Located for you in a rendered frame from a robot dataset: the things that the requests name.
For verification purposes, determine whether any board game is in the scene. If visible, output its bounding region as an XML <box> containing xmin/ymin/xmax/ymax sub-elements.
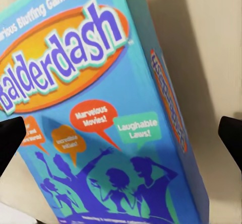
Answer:
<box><xmin>0</xmin><ymin>0</ymin><xmax>210</xmax><ymax>224</ymax></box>

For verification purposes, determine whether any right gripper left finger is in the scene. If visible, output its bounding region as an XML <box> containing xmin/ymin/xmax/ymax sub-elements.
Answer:
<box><xmin>0</xmin><ymin>116</ymin><xmax>26</xmax><ymax>177</ymax></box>

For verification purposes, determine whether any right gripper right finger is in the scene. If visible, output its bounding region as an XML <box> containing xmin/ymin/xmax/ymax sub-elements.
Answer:
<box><xmin>218</xmin><ymin>116</ymin><xmax>242</xmax><ymax>172</ymax></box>

